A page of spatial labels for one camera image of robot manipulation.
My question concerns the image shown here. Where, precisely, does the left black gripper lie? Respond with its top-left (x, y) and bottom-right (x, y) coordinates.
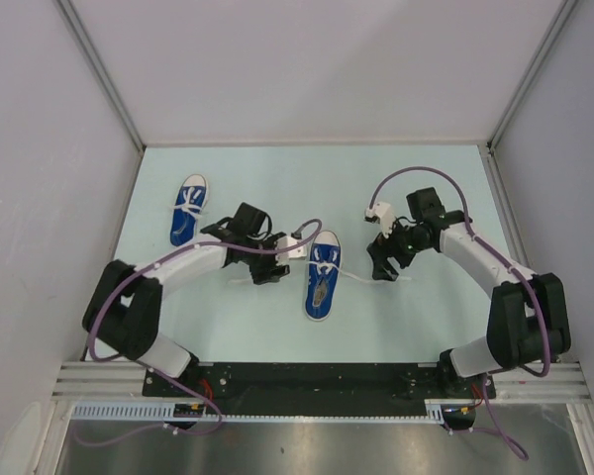
top-left (243, 232), bottom-right (289, 284)

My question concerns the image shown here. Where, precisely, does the aluminium corner post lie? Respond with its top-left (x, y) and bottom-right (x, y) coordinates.
top-left (486, 0), bottom-right (582, 151)
top-left (52, 0), bottom-right (147, 156)

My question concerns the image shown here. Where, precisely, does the aluminium corner post right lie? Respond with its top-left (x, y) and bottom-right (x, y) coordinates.
top-left (486, 0), bottom-right (582, 151)

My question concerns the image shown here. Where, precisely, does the white slotted cable duct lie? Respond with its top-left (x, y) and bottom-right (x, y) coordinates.
top-left (71, 402), bottom-right (476, 425)

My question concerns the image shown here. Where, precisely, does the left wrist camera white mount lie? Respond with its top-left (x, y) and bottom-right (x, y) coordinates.
top-left (275, 236), bottom-right (307, 265)

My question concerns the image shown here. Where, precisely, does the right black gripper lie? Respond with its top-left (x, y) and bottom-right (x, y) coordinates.
top-left (367, 215), bottom-right (431, 282)

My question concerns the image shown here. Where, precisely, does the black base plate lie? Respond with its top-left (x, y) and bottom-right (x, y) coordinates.
top-left (143, 360), bottom-right (497, 430)

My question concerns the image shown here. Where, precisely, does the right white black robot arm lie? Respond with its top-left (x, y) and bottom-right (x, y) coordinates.
top-left (364, 188), bottom-right (571, 397)

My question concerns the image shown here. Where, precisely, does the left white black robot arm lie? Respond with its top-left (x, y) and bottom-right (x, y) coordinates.
top-left (82, 203), bottom-right (289, 396)

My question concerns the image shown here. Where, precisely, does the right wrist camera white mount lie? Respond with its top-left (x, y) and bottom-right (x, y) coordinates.
top-left (364, 202), bottom-right (397, 238)

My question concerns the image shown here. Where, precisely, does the aluminium corner post left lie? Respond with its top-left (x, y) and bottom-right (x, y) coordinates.
top-left (52, 0), bottom-right (147, 156)

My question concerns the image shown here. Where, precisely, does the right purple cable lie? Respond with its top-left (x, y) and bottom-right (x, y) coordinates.
top-left (368, 166), bottom-right (553, 461)

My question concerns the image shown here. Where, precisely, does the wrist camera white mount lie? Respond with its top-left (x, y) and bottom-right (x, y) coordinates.
top-left (364, 202), bottom-right (397, 238)
top-left (275, 236), bottom-right (307, 265)

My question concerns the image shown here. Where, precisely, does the blue sneaker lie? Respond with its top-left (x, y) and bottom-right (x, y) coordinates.
top-left (169, 174), bottom-right (209, 247)
top-left (305, 231), bottom-right (342, 322)

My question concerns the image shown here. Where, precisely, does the white shoelace of sneaker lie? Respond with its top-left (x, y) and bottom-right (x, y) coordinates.
top-left (228, 261), bottom-right (413, 285)

